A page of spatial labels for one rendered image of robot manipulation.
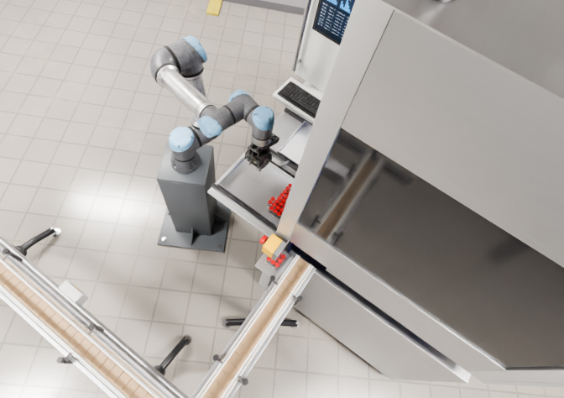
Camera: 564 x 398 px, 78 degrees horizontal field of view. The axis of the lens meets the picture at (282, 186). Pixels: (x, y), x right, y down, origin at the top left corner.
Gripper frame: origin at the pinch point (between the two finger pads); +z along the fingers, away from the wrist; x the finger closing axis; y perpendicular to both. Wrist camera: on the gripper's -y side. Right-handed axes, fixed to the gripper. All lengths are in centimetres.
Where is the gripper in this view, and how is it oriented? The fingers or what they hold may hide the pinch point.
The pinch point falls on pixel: (260, 164)
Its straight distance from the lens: 151.4
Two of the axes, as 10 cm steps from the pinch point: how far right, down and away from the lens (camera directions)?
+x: 8.1, 5.5, -1.8
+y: -5.7, 6.9, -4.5
